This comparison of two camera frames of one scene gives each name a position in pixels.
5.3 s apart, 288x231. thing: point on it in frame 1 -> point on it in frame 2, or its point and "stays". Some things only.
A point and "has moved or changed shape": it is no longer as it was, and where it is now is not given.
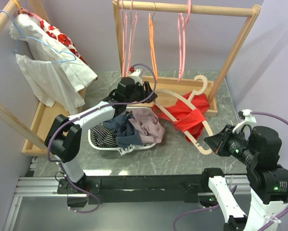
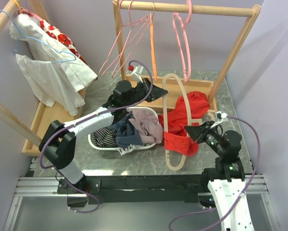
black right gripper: x=220 y=140 -> x=198 y=132
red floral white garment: x=58 y=35 stays
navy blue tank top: x=127 y=135 stays
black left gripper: x=145 y=94 stays
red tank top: x=187 y=118 has moved or changed shape
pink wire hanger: x=130 y=29 has moved or changed shape
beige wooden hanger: x=190 y=102 -> x=189 y=121
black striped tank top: x=102 y=136 stays
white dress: x=56 y=75 stays
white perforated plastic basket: x=112 y=148 stays
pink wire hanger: x=124 y=30 has moved or changed shape
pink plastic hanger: x=181 y=24 has moved or changed shape
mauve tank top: x=146 y=122 stays
